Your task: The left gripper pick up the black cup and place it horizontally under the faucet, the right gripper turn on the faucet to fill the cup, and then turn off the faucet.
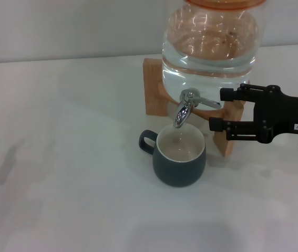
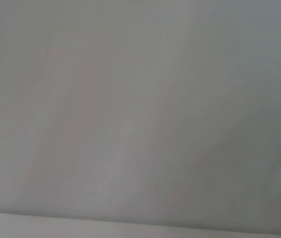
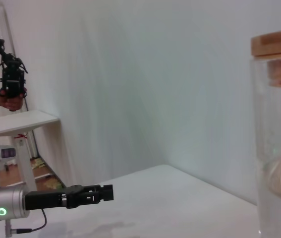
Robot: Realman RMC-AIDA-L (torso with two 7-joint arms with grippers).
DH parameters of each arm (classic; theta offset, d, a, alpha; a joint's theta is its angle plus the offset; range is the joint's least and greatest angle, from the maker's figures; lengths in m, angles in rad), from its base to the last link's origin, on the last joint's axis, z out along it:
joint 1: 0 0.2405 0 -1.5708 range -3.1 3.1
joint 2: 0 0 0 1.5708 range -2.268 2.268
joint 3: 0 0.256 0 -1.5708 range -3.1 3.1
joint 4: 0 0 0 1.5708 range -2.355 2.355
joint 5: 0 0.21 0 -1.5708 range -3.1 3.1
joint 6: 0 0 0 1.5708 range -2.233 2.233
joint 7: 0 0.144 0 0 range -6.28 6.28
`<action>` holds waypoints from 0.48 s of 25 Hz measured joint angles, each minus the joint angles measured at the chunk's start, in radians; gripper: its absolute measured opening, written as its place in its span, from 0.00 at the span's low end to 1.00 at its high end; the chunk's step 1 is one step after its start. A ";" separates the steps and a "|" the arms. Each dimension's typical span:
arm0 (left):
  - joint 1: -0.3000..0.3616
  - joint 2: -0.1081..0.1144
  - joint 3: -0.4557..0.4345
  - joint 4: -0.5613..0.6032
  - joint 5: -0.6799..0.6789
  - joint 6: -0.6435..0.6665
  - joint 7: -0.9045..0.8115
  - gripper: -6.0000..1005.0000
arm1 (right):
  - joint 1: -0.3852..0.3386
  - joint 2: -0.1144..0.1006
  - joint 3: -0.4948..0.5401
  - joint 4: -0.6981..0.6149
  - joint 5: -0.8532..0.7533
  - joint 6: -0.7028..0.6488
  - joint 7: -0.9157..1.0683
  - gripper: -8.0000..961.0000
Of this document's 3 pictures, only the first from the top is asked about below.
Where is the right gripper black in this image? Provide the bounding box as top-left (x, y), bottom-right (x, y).
top-left (208, 83), bottom-right (298, 144)

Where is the black ceramic cup white inside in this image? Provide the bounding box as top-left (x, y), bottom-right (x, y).
top-left (138, 124), bottom-right (207, 188)

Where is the chrome faucet with lever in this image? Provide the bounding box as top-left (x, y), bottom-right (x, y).
top-left (174, 88), bottom-right (222, 129)

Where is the clear glass water dispenser jar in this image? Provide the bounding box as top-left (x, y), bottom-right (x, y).
top-left (161, 4), bottom-right (260, 111)

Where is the wooden dispenser stand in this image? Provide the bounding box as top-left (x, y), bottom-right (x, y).
top-left (142, 57), bottom-right (252, 158)

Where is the orange dispenser lid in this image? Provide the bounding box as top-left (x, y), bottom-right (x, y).
top-left (184, 0), bottom-right (266, 11)

